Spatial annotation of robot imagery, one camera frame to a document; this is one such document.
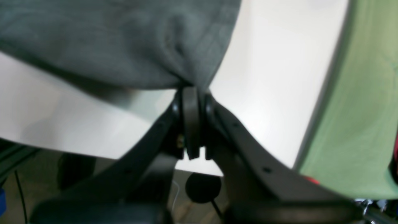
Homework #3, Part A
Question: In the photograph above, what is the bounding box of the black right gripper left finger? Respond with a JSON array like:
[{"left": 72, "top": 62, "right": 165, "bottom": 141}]
[{"left": 30, "top": 87, "right": 201, "bottom": 224}]

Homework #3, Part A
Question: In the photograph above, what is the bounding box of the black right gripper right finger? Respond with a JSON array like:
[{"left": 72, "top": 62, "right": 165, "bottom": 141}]
[{"left": 204, "top": 93, "right": 363, "bottom": 224}]

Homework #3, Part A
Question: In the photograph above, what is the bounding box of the dark grey t-shirt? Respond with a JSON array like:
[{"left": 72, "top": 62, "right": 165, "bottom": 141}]
[{"left": 0, "top": 0, "right": 241, "bottom": 91}]

